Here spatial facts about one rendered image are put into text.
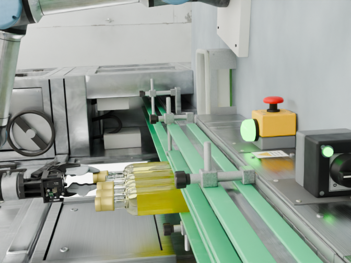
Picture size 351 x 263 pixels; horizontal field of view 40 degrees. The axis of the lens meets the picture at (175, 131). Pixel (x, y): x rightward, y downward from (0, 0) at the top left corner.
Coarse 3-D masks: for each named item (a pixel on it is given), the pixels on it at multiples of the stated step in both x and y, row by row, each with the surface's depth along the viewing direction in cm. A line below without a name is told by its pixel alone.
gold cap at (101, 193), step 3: (99, 189) 118; (102, 189) 118; (105, 189) 118; (108, 189) 118; (111, 189) 118; (96, 192) 117; (99, 192) 117; (102, 192) 117; (105, 192) 117; (108, 192) 117; (111, 192) 117; (96, 195) 116; (99, 195) 117; (102, 195) 117; (105, 195) 117; (108, 195) 117; (111, 195) 117
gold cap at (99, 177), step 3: (102, 171) 134; (105, 171) 134; (93, 174) 133; (96, 174) 134; (99, 174) 134; (102, 174) 134; (105, 174) 134; (108, 174) 134; (93, 177) 133; (96, 177) 133; (99, 177) 133; (102, 177) 133; (93, 180) 133; (96, 180) 133; (99, 180) 134; (102, 180) 134; (105, 180) 134
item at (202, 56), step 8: (200, 56) 154; (208, 56) 139; (200, 64) 154; (208, 64) 139; (200, 72) 155; (208, 72) 140; (200, 80) 155; (208, 80) 139; (200, 88) 156; (208, 88) 140; (200, 96) 156; (208, 96) 140; (200, 104) 157; (208, 104) 140; (200, 112) 157; (208, 112) 141
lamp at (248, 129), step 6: (246, 120) 95; (252, 120) 95; (246, 126) 94; (252, 126) 94; (258, 126) 94; (246, 132) 94; (252, 132) 93; (258, 132) 93; (246, 138) 94; (252, 138) 94; (258, 138) 94
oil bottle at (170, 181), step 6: (138, 180) 121; (144, 180) 121; (150, 180) 120; (156, 180) 120; (162, 180) 120; (168, 180) 120; (126, 186) 118; (132, 186) 116; (138, 186) 116; (144, 186) 116
